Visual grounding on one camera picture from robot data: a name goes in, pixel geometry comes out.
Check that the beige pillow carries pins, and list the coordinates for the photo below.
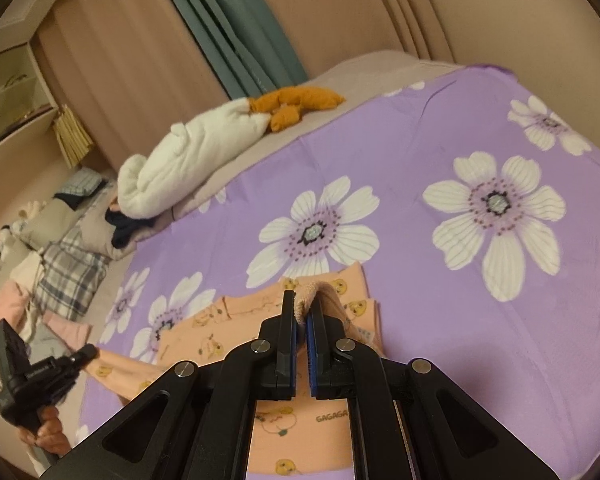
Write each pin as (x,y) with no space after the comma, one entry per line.
(55,220)

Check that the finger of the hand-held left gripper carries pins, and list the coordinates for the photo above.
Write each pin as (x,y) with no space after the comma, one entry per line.
(84,356)

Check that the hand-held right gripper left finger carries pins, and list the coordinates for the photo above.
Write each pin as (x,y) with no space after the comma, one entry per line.
(292,360)

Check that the purple floral bed sheet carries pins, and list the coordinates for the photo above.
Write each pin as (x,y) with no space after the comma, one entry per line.
(430,285)

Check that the beige curtain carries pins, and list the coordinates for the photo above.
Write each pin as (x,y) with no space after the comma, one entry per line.
(130,60)

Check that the pink cloth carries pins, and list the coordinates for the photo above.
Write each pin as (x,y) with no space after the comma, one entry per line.
(67,331)

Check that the dark navy cloth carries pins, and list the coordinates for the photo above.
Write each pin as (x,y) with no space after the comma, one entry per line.
(125,227)

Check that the beige padded headboard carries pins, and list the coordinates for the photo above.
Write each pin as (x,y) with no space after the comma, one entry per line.
(480,10)

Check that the blue plaid cloth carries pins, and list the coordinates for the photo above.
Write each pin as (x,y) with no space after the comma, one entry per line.
(80,182)

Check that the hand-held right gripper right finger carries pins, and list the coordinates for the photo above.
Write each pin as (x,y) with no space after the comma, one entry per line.
(312,365)

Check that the straw tassel bundle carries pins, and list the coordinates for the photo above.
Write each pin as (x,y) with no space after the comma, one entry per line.
(72,135)

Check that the person's left hand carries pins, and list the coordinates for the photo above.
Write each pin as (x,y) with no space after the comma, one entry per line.
(47,432)

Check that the grey plaid pillow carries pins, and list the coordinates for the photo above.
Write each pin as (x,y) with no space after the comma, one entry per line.
(70,270)

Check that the glass door cabinet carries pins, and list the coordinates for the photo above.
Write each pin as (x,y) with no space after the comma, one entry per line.
(10,95)

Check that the white plush toy orange feet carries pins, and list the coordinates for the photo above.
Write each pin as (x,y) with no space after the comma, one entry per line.
(180,170)

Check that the teal curtain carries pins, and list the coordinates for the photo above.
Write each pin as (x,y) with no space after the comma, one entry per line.
(230,25)

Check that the cream cloth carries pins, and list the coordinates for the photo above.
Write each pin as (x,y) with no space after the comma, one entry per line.
(27,285)

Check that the orange cartoon print pants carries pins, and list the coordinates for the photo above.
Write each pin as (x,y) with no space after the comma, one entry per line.
(275,425)

